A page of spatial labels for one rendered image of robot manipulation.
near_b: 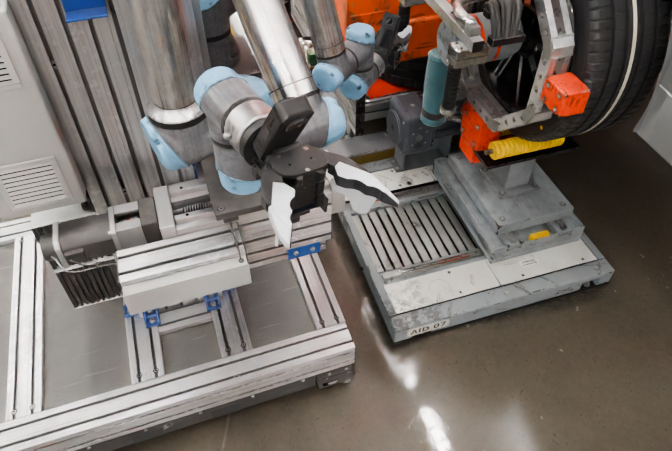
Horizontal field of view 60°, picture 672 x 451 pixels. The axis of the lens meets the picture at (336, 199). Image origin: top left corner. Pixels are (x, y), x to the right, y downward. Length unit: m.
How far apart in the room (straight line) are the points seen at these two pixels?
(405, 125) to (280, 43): 1.29
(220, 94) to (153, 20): 0.24
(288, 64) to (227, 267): 0.52
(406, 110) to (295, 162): 1.53
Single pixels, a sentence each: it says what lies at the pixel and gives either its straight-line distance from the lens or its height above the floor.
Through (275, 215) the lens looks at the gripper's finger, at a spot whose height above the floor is 1.25.
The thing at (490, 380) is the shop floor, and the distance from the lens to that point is 2.00.
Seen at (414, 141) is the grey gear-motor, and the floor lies 0.30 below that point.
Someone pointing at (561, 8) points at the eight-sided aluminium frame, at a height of 1.03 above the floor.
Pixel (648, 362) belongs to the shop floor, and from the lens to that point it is 2.21.
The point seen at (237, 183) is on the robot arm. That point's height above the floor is 1.09.
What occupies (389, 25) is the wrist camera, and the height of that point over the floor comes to 0.90.
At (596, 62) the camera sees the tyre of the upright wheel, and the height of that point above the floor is 0.93.
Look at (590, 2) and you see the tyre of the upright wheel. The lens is 1.59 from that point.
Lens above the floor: 1.72
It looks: 45 degrees down
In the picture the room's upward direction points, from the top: straight up
